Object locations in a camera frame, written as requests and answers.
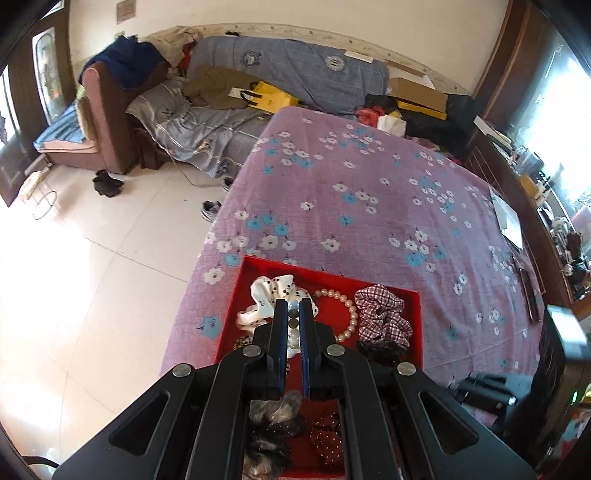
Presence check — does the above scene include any dark blue cloth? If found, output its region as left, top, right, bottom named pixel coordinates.
left=88, top=36, right=169, bottom=90

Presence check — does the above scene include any yellow paper bag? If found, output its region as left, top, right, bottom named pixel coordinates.
left=228, top=80, right=301, bottom=112

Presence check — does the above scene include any white paper sheet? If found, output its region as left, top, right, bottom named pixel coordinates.
left=489, top=191, right=525, bottom=250

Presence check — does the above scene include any red cloth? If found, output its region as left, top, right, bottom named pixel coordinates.
left=355, top=105, right=386, bottom=125

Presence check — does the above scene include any flat yellow black package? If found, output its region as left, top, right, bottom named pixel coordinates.
left=397, top=99, right=448, bottom=121

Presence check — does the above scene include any blue grey checked blanket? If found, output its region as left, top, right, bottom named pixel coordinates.
left=189, top=36, right=389, bottom=114

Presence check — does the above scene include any dark red polka dot scrunchie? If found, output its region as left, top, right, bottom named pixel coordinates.
left=308, top=408, right=345, bottom=467

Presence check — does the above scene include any white bag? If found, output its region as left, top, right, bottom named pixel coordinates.
left=376, top=113, right=407, bottom=137

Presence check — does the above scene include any cardboard box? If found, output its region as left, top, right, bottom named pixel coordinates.
left=388, top=76, right=448, bottom=109

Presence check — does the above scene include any black bag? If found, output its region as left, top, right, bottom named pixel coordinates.
left=365, top=92, right=481, bottom=158

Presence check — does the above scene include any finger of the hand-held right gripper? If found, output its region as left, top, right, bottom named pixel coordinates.
left=450, top=375, right=514, bottom=414

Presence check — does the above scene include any grey floral sheet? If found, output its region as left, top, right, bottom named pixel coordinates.
left=139, top=104, right=278, bottom=178

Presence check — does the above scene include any pale stone beaded bracelet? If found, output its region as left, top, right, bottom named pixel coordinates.
left=286, top=302, right=303, bottom=361

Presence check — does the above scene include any white pearl bracelet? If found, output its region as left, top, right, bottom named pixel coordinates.
left=311, top=288, right=360, bottom=343

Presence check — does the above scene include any brown sofa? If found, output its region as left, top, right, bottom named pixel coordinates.
left=78, top=65, right=160, bottom=175

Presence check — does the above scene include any grey black scrunchie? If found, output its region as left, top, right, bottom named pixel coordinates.
left=245, top=390, right=306, bottom=474

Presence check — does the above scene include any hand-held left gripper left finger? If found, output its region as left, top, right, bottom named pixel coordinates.
left=53, top=298, right=289, bottom=480

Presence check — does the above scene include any olive jacket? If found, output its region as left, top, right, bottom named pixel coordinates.
left=185, top=65, right=264, bottom=112

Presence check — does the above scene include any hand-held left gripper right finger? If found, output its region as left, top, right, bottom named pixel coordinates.
left=299, top=298, right=539, bottom=480

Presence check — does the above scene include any red white plaid scrunchie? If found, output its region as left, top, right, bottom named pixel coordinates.
left=355, top=285, right=414, bottom=349

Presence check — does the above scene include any pink floral bedsheet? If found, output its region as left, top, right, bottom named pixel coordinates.
left=159, top=105, right=548, bottom=416

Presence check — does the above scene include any red tray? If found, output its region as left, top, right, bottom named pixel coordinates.
left=215, top=255, right=424, bottom=478

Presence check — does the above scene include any wooden cabinet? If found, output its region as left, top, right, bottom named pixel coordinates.
left=464, top=115, right=591, bottom=305

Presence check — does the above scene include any light blue cushion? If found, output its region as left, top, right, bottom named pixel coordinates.
left=34, top=99, right=98, bottom=155

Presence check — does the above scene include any beige cloth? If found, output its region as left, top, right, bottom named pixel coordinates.
left=150, top=25, right=199, bottom=66

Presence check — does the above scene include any grey floral pillow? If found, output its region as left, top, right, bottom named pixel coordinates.
left=126, top=78, right=192, bottom=123

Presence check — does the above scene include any white floral scrunchie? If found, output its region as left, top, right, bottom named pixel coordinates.
left=237, top=274, right=319, bottom=330

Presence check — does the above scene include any wooden glass door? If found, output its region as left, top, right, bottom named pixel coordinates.
left=0, top=0, right=70, bottom=208

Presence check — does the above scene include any wire stand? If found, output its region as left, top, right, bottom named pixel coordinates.
left=18, top=171, right=58, bottom=220

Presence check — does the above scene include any pair of black shoes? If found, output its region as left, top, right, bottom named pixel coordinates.
left=92, top=170, right=124, bottom=198

